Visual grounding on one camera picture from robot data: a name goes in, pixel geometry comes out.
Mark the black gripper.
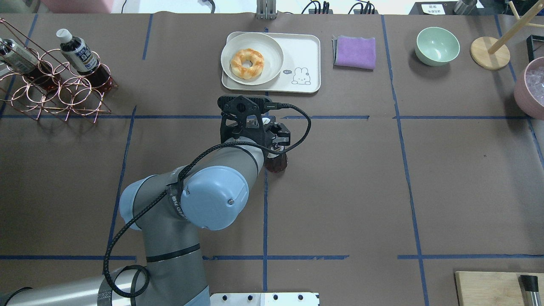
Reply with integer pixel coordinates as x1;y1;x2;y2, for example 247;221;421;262
232;117;291;151

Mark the dark tea bottle white cap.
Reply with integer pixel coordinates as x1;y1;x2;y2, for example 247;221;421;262
264;153;288;173

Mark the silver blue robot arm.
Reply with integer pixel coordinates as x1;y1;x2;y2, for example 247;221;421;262
1;117;292;306

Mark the cream serving tray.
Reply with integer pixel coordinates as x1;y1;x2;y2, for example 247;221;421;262
220;31;321;94

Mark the black slate tray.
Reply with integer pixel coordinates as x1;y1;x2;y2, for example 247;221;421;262
408;1;494;16

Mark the tea bottle in rack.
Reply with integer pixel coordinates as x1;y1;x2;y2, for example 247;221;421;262
56;28;114;92
0;39;49;90

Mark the glazed twisted donut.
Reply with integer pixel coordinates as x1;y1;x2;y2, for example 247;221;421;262
230;48;265;80

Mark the cream round plate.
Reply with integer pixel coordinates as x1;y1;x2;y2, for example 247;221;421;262
220;32;284;85

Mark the purple folded cloth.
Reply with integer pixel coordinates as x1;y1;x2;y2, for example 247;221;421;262
332;35;376;70

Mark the mint green bowl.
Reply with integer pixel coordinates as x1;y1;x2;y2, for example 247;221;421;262
414;27;460;67

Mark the wooden mug tree stand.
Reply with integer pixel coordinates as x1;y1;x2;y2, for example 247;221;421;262
470;0;544;71

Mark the wooden cutting board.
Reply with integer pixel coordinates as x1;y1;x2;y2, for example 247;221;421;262
455;271;544;306

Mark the pink bowl of ice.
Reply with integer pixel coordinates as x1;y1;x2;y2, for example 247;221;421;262
513;57;544;120

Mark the pink storage bin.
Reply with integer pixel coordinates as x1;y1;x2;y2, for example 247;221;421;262
41;0;114;14

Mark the steel muddler black tip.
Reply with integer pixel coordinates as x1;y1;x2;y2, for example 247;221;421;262
519;275;542;306

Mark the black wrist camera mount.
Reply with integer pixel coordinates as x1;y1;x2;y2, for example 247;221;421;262
218;95;272;143

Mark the aluminium frame post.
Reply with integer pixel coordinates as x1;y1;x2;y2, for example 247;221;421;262
256;0;278;20

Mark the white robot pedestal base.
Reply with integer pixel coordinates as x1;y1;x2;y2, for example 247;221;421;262
210;292;320;306

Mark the black braided camera cable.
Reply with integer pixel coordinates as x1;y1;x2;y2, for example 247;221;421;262
103;102;312;298

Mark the copper wire bottle rack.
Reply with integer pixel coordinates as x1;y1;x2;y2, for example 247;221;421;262
0;19;118;124

